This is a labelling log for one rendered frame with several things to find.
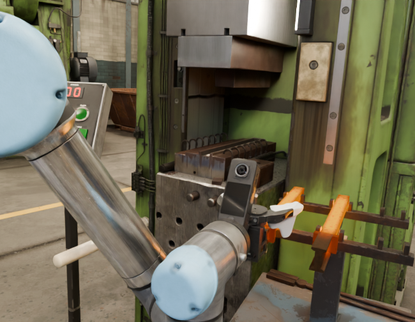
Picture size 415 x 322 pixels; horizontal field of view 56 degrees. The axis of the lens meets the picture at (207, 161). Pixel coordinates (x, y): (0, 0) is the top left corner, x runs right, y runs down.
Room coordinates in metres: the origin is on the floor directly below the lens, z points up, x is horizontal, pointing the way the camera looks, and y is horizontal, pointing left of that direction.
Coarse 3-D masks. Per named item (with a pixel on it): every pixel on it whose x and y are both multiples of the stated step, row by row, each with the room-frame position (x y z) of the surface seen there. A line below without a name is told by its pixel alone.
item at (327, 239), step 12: (336, 204) 0.91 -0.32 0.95; (348, 204) 0.98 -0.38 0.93; (336, 216) 0.83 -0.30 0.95; (324, 228) 0.75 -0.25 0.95; (336, 228) 0.75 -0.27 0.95; (324, 240) 0.66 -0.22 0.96; (336, 240) 0.69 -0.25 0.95; (324, 252) 0.66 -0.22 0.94; (312, 264) 0.64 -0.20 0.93; (324, 264) 0.65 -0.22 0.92
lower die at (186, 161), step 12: (216, 144) 1.46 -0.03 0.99; (228, 144) 1.41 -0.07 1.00; (252, 144) 1.48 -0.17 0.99; (264, 144) 1.50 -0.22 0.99; (180, 156) 1.30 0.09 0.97; (192, 156) 1.28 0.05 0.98; (216, 156) 1.23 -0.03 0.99; (228, 156) 1.24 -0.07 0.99; (240, 156) 1.30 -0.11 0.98; (252, 156) 1.38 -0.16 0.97; (180, 168) 1.30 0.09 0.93; (192, 168) 1.27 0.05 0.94; (204, 168) 1.25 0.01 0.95; (216, 168) 1.23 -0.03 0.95
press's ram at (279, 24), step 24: (168, 0) 1.34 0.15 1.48; (192, 0) 1.29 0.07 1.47; (216, 0) 1.24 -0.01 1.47; (240, 0) 1.20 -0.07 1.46; (264, 0) 1.27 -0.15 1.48; (288, 0) 1.43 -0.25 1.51; (168, 24) 1.34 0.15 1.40; (192, 24) 1.29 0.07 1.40; (216, 24) 1.24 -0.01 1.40; (240, 24) 1.20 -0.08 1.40; (264, 24) 1.28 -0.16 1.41; (288, 24) 1.45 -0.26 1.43
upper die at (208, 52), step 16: (192, 48) 1.28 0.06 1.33; (208, 48) 1.25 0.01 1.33; (224, 48) 1.22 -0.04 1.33; (240, 48) 1.26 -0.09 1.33; (256, 48) 1.35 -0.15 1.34; (272, 48) 1.47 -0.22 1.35; (192, 64) 1.28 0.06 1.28; (208, 64) 1.25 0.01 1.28; (224, 64) 1.22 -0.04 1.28; (240, 64) 1.26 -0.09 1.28; (256, 64) 1.36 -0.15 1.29; (272, 64) 1.48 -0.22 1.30
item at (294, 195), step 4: (292, 188) 1.03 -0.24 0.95; (296, 188) 1.04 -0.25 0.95; (300, 188) 1.04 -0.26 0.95; (304, 188) 1.05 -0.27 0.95; (292, 192) 1.00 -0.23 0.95; (296, 192) 1.00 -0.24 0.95; (300, 192) 1.00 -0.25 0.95; (288, 196) 0.96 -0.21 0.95; (292, 196) 0.96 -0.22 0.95; (296, 196) 0.96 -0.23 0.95; (300, 196) 1.00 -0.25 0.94; (284, 200) 0.93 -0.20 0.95; (288, 200) 0.93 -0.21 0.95; (292, 200) 0.93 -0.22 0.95; (296, 200) 0.96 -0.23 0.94; (280, 204) 0.89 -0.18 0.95; (268, 228) 0.73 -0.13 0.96; (276, 228) 0.78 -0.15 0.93; (268, 232) 0.72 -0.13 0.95; (272, 232) 0.73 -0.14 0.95; (268, 236) 0.73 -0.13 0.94; (272, 236) 0.73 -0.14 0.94; (268, 240) 0.73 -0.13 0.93; (272, 240) 0.73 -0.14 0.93
